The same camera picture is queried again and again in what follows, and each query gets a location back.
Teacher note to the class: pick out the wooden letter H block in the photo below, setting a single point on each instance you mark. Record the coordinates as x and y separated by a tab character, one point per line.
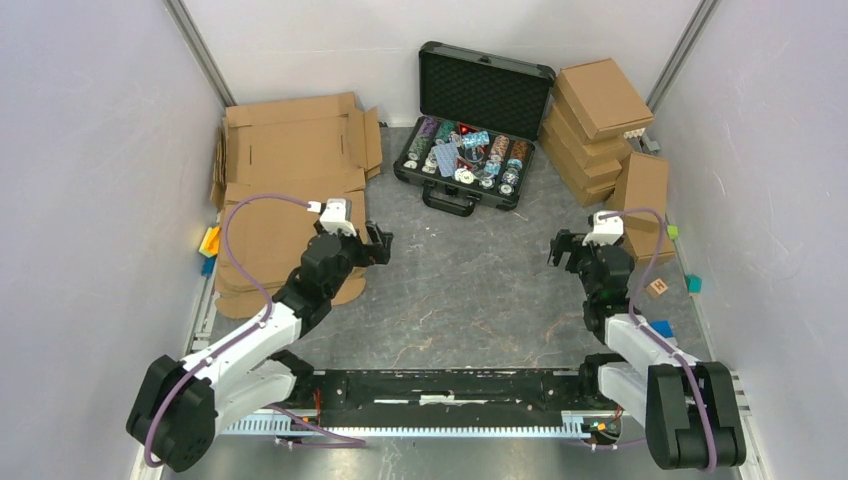
656	288

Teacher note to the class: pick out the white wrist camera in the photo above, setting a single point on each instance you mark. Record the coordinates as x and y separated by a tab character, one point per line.
334	217
606	228

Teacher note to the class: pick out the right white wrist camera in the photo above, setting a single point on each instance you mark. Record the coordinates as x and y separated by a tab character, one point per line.
606	228

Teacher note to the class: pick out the teal block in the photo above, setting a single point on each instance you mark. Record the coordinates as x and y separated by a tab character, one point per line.
693	284

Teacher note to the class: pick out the stack of flat cardboard sheets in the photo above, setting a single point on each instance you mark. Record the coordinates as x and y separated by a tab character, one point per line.
310	149

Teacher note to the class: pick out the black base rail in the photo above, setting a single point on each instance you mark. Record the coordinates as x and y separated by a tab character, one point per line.
454	398

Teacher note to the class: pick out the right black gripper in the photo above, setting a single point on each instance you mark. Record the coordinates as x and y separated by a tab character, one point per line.
563	241

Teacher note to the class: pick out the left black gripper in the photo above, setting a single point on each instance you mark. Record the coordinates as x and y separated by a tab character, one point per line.
377	252

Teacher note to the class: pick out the yellow orange block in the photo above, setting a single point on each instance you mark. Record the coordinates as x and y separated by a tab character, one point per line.
210	243

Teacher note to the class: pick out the blue block at left wall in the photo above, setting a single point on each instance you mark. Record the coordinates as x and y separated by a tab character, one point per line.
208	266

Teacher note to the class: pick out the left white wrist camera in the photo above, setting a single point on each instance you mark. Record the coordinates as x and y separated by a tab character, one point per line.
334	217

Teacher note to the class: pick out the black poker chip case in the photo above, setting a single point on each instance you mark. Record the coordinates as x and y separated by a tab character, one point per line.
473	142

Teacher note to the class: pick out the small folded cardboard box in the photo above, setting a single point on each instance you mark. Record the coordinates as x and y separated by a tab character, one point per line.
641	246

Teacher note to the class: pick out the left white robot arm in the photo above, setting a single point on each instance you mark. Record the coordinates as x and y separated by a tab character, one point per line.
183	405

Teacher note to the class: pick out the large bottom cardboard box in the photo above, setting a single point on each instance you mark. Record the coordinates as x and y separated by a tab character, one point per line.
590	185

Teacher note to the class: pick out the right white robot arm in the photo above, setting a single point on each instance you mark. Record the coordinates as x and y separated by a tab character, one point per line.
687	408

